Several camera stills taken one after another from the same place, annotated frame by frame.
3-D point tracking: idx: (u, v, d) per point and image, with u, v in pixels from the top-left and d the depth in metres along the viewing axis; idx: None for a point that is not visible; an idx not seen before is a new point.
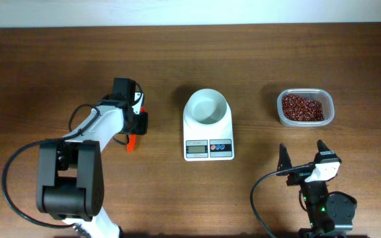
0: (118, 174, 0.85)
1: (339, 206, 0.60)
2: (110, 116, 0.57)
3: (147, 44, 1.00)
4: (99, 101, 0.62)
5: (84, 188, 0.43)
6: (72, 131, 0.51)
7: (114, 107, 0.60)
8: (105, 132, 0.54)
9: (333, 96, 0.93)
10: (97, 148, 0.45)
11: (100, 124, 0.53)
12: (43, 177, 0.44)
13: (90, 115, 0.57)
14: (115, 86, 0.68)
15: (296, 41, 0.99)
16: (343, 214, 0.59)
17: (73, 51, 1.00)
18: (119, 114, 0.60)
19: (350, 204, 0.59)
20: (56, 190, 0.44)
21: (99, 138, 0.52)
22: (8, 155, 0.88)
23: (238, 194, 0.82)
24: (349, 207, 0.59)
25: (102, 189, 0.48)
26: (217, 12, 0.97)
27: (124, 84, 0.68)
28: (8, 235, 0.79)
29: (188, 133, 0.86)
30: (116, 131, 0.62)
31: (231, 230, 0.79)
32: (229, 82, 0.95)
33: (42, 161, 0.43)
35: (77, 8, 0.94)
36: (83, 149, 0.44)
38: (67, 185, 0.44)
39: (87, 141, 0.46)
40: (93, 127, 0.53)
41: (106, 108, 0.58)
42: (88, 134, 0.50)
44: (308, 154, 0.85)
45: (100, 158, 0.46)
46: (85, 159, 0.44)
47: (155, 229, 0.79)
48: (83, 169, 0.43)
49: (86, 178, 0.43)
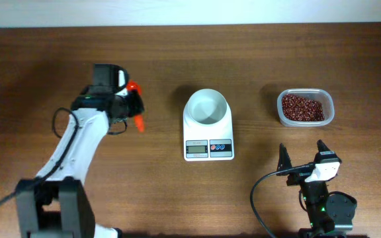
0: (118, 174, 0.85)
1: (339, 206, 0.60)
2: (90, 127, 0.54)
3: (147, 44, 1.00)
4: (80, 100, 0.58)
5: (72, 230, 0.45)
6: (49, 160, 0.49)
7: (95, 110, 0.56)
8: (86, 151, 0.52)
9: (333, 96, 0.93)
10: (77, 190, 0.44)
11: (79, 148, 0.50)
12: (27, 223, 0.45)
13: (68, 129, 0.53)
14: (96, 75, 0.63)
15: (296, 41, 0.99)
16: (342, 215, 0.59)
17: (73, 51, 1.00)
18: (101, 119, 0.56)
19: (349, 204, 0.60)
20: (42, 229, 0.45)
21: (81, 162, 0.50)
22: (8, 155, 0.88)
23: (238, 194, 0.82)
24: (350, 207, 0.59)
25: (92, 212, 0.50)
26: (217, 12, 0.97)
27: (106, 73, 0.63)
28: (8, 235, 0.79)
29: (188, 133, 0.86)
30: (102, 134, 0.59)
31: (231, 230, 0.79)
32: (229, 82, 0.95)
33: (21, 209, 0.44)
35: (77, 8, 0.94)
36: (62, 191, 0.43)
38: (52, 225, 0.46)
39: (67, 178, 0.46)
40: (71, 153, 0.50)
41: (84, 118, 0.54)
42: (68, 164, 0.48)
44: (308, 153, 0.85)
45: (83, 192, 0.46)
46: (67, 205, 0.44)
47: (155, 229, 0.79)
48: (66, 214, 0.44)
49: (72, 220, 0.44)
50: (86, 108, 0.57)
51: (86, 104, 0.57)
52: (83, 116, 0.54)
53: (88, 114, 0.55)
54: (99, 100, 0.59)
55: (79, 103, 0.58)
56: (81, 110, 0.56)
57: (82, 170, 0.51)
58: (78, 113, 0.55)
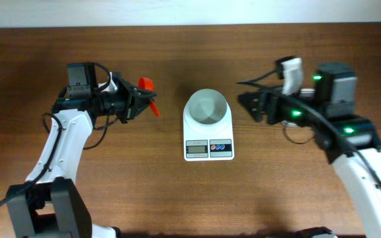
0: (118, 174, 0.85)
1: (334, 71, 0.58)
2: (75, 127, 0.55)
3: (147, 44, 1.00)
4: (59, 102, 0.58)
5: (69, 231, 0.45)
6: (37, 164, 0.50)
7: (76, 111, 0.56)
8: (72, 151, 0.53)
9: None
10: (71, 188, 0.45)
11: (65, 149, 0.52)
12: (20, 227, 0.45)
13: (51, 132, 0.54)
14: (71, 76, 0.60)
15: (297, 41, 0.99)
16: (331, 71, 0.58)
17: (73, 51, 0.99)
18: (84, 118, 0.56)
19: (345, 65, 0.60)
20: (39, 231, 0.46)
21: (69, 163, 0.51)
22: (8, 155, 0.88)
23: (238, 194, 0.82)
24: (335, 62, 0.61)
25: (88, 212, 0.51)
26: (217, 11, 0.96)
27: (81, 71, 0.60)
28: (8, 235, 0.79)
29: (188, 133, 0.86)
30: (86, 134, 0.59)
31: (231, 230, 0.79)
32: (229, 82, 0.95)
33: (14, 213, 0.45)
35: (77, 7, 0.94)
36: (53, 192, 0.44)
38: (47, 229, 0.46)
39: (57, 180, 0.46)
40: (59, 155, 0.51)
41: (67, 119, 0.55)
42: (56, 166, 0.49)
44: (308, 154, 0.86)
45: (76, 192, 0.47)
46: (61, 205, 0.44)
47: (155, 229, 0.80)
48: (61, 214, 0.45)
49: (67, 221, 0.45)
50: (65, 109, 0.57)
51: (65, 106, 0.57)
52: (65, 118, 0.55)
53: (70, 114, 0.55)
54: (77, 102, 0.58)
55: (59, 105, 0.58)
56: (61, 112, 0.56)
57: (72, 171, 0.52)
58: (59, 115, 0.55)
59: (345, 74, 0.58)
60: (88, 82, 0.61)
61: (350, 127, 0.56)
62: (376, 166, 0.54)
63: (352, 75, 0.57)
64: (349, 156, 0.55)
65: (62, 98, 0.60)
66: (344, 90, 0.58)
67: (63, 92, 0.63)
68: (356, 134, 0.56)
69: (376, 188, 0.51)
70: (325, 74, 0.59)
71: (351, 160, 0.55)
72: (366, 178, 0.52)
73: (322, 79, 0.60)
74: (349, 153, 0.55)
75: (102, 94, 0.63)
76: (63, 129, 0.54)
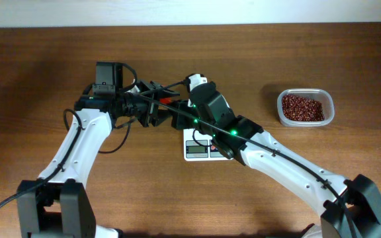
0: (118, 174, 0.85)
1: (205, 96, 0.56)
2: (94, 129, 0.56)
3: (147, 44, 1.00)
4: (83, 100, 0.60)
5: (73, 234, 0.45)
6: (51, 162, 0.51)
7: (98, 112, 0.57)
8: (88, 151, 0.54)
9: (333, 96, 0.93)
10: (81, 192, 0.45)
11: (81, 150, 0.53)
12: (27, 224, 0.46)
13: (70, 130, 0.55)
14: (99, 74, 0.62)
15: (297, 41, 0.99)
16: (202, 97, 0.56)
17: (73, 52, 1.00)
18: (105, 120, 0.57)
19: (210, 83, 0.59)
20: (44, 229, 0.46)
21: (83, 165, 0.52)
22: (8, 155, 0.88)
23: (238, 194, 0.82)
24: (202, 85, 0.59)
25: (94, 217, 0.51)
26: (217, 11, 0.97)
27: (109, 72, 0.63)
28: (8, 234, 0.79)
29: (189, 134, 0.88)
30: (104, 136, 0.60)
31: (231, 230, 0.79)
32: (229, 81, 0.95)
33: (22, 209, 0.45)
35: (78, 7, 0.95)
36: (63, 194, 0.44)
38: (51, 229, 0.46)
39: (69, 182, 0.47)
40: (74, 155, 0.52)
41: (88, 118, 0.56)
42: (69, 166, 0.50)
44: (308, 153, 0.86)
45: (84, 196, 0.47)
46: (68, 207, 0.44)
47: (155, 230, 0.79)
48: (67, 216, 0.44)
49: (72, 223, 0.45)
50: (88, 108, 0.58)
51: (88, 105, 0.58)
52: (86, 117, 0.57)
53: (92, 114, 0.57)
54: (101, 102, 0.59)
55: (82, 102, 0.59)
56: (84, 110, 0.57)
57: (85, 173, 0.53)
58: (81, 113, 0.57)
59: (209, 90, 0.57)
60: (114, 82, 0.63)
61: (234, 129, 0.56)
62: (264, 140, 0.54)
63: (215, 94, 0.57)
64: (243, 149, 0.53)
65: (86, 95, 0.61)
66: (217, 109, 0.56)
67: (86, 89, 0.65)
68: (242, 131, 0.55)
69: (274, 157, 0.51)
70: (196, 103, 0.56)
71: (245, 150, 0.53)
72: (263, 154, 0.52)
73: (196, 106, 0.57)
74: (243, 148, 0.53)
75: (125, 94, 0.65)
76: (83, 129, 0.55)
